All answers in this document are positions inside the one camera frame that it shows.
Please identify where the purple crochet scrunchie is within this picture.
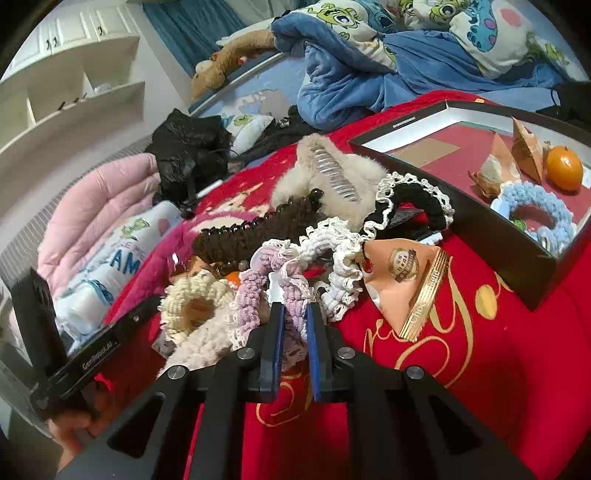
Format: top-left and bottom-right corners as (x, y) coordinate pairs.
(233, 244), (319, 370)

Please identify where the blue bed sheet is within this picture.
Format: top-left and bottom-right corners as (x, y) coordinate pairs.
(189, 44), (591, 139)

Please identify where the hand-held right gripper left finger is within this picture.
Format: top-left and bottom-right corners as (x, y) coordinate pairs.
(55, 302), (287, 480)

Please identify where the orange tangerine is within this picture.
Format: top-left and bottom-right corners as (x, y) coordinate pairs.
(545, 145), (583, 192)

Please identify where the black shallow box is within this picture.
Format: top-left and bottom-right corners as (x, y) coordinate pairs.
(348, 99), (591, 312)

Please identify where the person's left hand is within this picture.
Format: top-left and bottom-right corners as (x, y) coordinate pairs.
(48, 406), (102, 469)

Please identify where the black cloth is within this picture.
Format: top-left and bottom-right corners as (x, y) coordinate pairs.
(538, 82), (591, 123)

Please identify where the light blue crochet scrunchie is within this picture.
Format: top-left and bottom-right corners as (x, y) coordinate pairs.
(490, 181), (577, 252)

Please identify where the brown hair claw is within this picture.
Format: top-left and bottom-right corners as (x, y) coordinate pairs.
(191, 189), (324, 278)

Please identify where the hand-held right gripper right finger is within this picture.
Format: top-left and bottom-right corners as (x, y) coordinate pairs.
(305, 302), (539, 480)

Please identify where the white printed pillow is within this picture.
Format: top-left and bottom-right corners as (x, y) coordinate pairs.
(53, 200), (185, 335)

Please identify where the cream crochet scrunchie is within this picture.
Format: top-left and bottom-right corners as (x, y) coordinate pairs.
(159, 270), (236, 344)

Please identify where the black plastic bag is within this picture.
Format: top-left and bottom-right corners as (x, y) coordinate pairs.
(147, 108), (234, 208)

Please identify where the brown snack wrapper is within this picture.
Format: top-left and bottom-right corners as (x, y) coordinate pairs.
(468, 171), (503, 199)

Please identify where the white wall shelf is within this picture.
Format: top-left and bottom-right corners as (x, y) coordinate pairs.
(0, 34), (146, 162)

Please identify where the orange triangular snack packet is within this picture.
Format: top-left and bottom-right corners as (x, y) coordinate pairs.
(512, 117), (552, 183)
(362, 237), (451, 342)
(480, 134), (522, 183)

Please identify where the black white-trimmed scrunchie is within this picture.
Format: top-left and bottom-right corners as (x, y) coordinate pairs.
(360, 172), (455, 245)

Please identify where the pink comforter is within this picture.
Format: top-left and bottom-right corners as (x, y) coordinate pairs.
(37, 152), (160, 296)

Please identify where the brown plush toy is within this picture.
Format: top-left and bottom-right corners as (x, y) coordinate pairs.
(190, 30), (278, 100)

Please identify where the white wall cabinet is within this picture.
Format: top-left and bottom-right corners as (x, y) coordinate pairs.
(9, 0), (139, 61)

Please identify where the blue curtain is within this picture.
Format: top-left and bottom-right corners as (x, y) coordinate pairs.
(141, 0), (259, 77)

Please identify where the white lace scrunchie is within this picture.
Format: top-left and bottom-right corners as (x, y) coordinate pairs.
(261, 219), (365, 321)

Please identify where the blue cartoon printed quilt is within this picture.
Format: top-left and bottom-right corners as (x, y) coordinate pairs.
(271, 0), (583, 130)

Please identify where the beige furry hair clip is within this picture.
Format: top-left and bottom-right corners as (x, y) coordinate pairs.
(270, 133), (393, 220)

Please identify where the red printed blanket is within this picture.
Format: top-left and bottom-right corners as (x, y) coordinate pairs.
(95, 90), (591, 480)

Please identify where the small cartoon printed pillow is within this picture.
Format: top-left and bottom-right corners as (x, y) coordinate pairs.
(224, 111), (276, 153)

